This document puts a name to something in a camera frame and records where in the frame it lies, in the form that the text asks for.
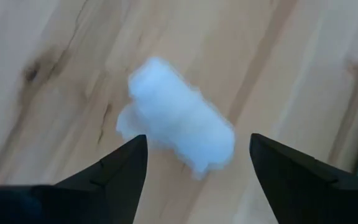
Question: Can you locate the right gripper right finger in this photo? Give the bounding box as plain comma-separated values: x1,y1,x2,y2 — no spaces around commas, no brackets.
249,133,358,224

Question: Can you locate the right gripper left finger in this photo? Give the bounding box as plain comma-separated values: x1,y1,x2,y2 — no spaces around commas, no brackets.
0,134,149,224

